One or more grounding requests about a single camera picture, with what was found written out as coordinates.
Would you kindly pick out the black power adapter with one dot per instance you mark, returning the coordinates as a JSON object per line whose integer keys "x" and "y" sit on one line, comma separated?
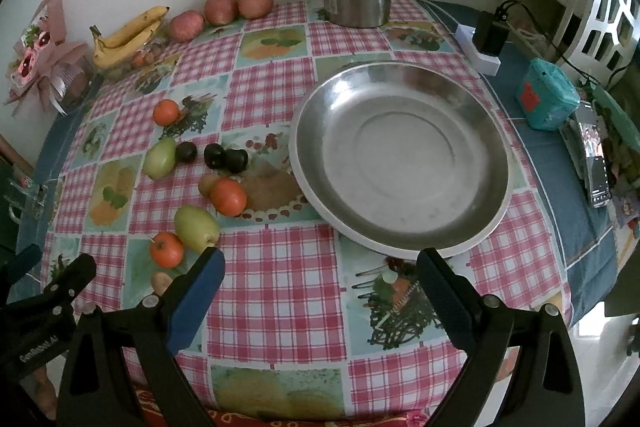
{"x": 491, "y": 32}

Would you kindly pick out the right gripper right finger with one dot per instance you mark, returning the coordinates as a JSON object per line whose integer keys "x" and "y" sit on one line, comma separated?
{"x": 545, "y": 387}

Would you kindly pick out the green pear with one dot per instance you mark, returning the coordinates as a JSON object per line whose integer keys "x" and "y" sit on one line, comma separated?
{"x": 160, "y": 159}
{"x": 196, "y": 228}

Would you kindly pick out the white lattice chair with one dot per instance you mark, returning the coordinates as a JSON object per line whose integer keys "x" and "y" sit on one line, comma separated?
{"x": 605, "y": 42}

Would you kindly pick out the red apple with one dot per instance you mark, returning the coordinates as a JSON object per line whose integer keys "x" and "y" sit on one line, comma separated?
{"x": 186, "y": 26}
{"x": 221, "y": 12}
{"x": 252, "y": 9}

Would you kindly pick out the small brown fruit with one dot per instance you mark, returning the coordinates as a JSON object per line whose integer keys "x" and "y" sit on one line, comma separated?
{"x": 160, "y": 281}

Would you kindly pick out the black smartphone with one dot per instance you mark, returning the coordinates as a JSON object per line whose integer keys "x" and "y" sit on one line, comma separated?
{"x": 593, "y": 163}

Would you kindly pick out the upper yellow banana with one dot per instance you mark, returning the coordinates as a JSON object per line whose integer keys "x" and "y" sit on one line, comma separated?
{"x": 149, "y": 19}

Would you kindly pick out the yellow banana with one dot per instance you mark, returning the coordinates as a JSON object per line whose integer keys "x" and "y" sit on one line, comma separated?
{"x": 149, "y": 19}
{"x": 105, "y": 58}

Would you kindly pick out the teal tissue box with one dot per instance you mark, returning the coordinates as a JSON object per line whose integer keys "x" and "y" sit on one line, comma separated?
{"x": 546, "y": 96}

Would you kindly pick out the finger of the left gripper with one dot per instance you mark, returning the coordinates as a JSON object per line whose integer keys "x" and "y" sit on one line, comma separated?
{"x": 60, "y": 294}

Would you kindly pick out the lower yellow banana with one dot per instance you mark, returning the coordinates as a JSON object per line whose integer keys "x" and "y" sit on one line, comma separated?
{"x": 105, "y": 58}

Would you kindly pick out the red apple left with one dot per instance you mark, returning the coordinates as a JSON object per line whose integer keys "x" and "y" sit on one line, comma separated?
{"x": 186, "y": 26}

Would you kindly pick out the red apple middle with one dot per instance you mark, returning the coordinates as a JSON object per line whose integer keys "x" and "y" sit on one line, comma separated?
{"x": 221, "y": 12}

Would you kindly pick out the red apple right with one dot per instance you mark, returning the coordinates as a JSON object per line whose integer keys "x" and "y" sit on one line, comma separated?
{"x": 252, "y": 9}

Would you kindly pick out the glass fruit bowl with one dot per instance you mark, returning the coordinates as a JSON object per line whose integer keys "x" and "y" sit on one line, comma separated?
{"x": 149, "y": 54}

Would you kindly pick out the brown kiwi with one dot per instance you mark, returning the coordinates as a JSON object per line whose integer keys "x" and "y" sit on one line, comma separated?
{"x": 206, "y": 183}

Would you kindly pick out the steel round tray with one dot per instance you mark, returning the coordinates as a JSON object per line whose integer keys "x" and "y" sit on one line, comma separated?
{"x": 398, "y": 157}

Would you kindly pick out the pink flower bouquet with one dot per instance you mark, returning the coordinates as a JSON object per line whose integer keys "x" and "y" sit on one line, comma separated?
{"x": 41, "y": 48}

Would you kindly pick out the orange far tangerine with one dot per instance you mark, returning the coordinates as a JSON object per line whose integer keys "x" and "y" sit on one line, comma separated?
{"x": 166, "y": 112}

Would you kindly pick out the dark plum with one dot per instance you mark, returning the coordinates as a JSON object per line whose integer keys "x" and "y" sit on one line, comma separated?
{"x": 186, "y": 152}
{"x": 235, "y": 161}
{"x": 215, "y": 156}

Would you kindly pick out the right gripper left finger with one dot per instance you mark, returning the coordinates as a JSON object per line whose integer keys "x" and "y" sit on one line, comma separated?
{"x": 96, "y": 388}

